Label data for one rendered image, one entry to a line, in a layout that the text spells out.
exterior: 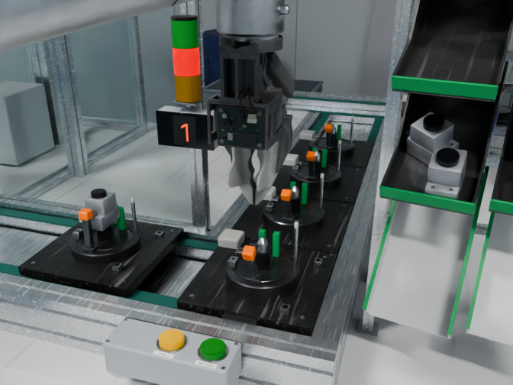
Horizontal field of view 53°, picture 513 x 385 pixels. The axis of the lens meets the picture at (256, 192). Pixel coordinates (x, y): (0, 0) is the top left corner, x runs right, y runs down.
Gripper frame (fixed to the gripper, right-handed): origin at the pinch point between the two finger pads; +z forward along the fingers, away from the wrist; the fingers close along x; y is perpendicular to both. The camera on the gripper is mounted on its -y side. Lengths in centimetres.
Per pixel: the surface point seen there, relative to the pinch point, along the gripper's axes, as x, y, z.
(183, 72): -23.6, -29.3, -8.6
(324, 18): -76, -454, 23
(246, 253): -5.1, -10.8, 16.5
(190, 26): -22.1, -30.2, -16.8
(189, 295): -15.3, -9.4, 26.0
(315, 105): -24, -163, 31
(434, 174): 22.1, -11.3, -0.9
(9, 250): -64, -20, 32
